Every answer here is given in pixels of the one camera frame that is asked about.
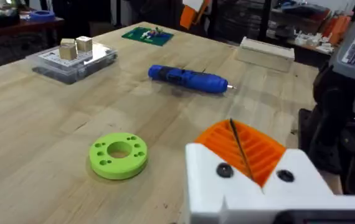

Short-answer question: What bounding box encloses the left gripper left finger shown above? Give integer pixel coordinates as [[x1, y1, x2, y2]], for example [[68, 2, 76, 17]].
[[184, 118, 268, 224]]

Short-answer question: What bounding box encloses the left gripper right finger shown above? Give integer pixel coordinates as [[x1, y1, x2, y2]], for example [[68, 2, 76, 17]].
[[230, 119, 334, 197]]

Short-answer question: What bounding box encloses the blue electric screwdriver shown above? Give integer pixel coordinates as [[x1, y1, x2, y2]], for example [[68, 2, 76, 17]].
[[147, 64, 237, 95]]

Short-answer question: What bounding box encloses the green disc with holes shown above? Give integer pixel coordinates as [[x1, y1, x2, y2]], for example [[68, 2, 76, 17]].
[[88, 132, 149, 180]]

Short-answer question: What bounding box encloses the pale beige box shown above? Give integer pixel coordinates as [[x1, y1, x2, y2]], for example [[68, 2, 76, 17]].
[[235, 36, 296, 73]]

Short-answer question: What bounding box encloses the heap of white parts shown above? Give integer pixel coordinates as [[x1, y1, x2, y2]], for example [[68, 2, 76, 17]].
[[293, 29, 336, 54]]

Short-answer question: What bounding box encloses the green board with toy blocks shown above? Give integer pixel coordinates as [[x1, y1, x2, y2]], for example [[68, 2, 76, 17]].
[[121, 26, 174, 47]]

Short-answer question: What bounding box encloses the orange plastic part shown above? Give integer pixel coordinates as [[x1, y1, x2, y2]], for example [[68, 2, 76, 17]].
[[179, 0, 211, 30]]

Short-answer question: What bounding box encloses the clear plastic parts box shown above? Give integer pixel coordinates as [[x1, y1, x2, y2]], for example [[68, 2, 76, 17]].
[[25, 42, 118, 85]]

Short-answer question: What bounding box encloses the wooden cube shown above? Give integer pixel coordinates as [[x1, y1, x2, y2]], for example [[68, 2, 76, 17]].
[[75, 35, 93, 53], [58, 38, 79, 61]]

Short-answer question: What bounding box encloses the blue tape roll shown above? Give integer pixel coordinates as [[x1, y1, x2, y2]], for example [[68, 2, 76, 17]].
[[29, 9, 56, 23]]

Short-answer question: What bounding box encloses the dark red side table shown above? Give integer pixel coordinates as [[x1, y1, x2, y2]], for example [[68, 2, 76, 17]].
[[0, 16, 65, 44]]

